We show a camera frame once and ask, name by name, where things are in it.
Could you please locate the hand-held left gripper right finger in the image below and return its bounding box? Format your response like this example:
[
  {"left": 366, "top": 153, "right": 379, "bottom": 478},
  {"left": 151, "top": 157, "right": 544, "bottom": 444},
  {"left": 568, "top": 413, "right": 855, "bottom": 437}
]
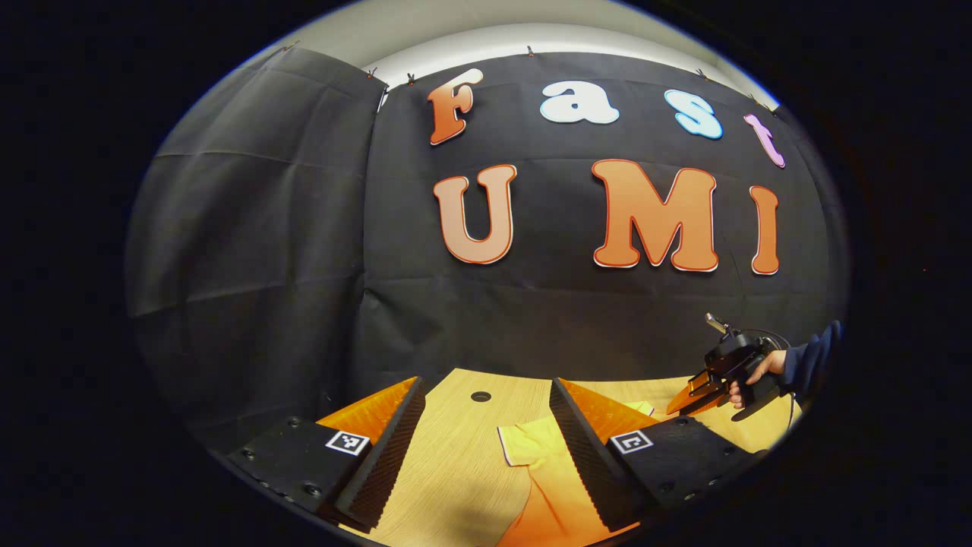
[{"left": 548, "top": 377, "right": 768, "bottom": 533}]

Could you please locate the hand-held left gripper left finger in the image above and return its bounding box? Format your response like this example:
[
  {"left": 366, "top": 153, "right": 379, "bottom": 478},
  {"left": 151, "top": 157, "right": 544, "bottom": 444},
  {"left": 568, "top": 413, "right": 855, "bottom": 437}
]
[{"left": 228, "top": 375, "right": 427, "bottom": 533}]

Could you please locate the orange T-shirt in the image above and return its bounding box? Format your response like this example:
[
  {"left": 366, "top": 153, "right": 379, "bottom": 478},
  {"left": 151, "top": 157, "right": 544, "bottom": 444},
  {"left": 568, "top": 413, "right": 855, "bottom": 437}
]
[{"left": 497, "top": 400, "right": 658, "bottom": 547}]

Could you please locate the thin gripper cable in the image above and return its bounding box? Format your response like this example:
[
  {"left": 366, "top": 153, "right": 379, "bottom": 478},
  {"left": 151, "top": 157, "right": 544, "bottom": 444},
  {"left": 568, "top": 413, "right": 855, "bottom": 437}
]
[{"left": 737, "top": 328, "right": 798, "bottom": 432}]

